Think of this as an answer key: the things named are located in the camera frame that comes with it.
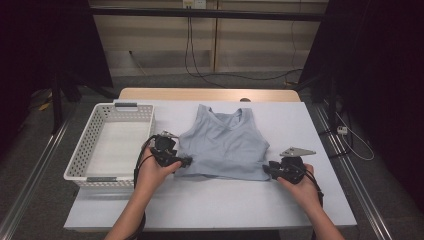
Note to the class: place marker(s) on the metal floor rail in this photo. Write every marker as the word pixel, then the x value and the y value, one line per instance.
pixel 351 180
pixel 36 173

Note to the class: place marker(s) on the black horizontal bar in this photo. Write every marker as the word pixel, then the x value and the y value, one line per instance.
pixel 233 14

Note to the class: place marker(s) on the yellow floor scrap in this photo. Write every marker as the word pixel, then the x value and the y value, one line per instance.
pixel 44 106

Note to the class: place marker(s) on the light blue tank top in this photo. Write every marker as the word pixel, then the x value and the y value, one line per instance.
pixel 223 146

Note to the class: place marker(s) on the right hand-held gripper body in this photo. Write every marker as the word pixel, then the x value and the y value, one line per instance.
pixel 291 170

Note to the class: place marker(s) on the white perforated plastic basket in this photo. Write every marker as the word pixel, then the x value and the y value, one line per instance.
pixel 80 156

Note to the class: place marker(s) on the dark round table grommet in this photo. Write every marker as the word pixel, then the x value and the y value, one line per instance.
pixel 245 99

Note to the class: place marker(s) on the white plug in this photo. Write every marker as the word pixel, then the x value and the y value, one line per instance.
pixel 342 130

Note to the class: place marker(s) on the thin dark rod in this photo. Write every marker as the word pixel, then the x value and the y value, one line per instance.
pixel 136 62

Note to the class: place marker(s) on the person's right hand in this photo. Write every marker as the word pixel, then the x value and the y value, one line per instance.
pixel 305 195

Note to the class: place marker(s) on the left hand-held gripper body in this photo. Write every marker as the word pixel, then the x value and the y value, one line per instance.
pixel 164 146

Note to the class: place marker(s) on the person's left hand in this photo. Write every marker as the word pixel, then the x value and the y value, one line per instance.
pixel 150 176

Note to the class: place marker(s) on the white table cover sheet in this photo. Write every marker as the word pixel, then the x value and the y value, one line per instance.
pixel 216 206

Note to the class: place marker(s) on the black curtain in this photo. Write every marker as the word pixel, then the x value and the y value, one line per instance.
pixel 33 50
pixel 383 83

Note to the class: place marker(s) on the black metal stand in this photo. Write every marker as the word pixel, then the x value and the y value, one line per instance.
pixel 57 106
pixel 331 106

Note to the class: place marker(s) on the white wall outlet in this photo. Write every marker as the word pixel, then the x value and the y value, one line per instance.
pixel 195 3

